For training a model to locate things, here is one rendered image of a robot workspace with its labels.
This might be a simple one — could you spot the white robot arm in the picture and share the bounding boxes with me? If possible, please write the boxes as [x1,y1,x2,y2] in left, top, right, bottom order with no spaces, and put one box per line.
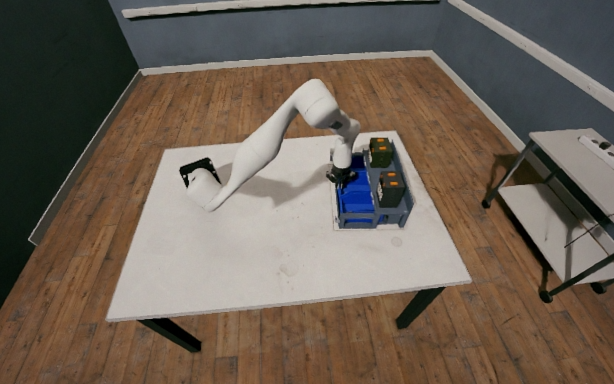
[186,79,361,212]

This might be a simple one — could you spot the grey metal shelf rack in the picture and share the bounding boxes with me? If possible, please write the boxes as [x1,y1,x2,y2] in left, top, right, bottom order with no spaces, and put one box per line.
[335,140,414,229]

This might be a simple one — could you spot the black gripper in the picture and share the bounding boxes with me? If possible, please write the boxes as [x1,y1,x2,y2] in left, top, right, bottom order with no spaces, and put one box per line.
[326,164,356,189]

